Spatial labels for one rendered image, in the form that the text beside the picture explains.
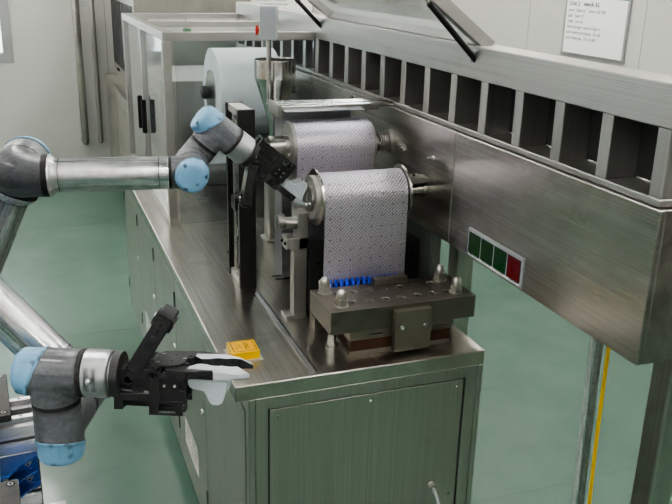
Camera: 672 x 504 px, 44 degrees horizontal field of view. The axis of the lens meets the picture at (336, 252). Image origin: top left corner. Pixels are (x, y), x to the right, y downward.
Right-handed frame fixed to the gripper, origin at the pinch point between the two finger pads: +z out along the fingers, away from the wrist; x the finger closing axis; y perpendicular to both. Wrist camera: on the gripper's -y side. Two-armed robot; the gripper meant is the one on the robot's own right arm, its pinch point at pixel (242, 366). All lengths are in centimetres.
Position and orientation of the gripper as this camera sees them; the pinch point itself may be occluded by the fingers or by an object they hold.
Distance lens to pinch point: 128.8
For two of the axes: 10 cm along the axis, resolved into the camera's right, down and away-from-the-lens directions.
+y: -0.3, 9.8, 1.9
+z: 10.0, 0.4, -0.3
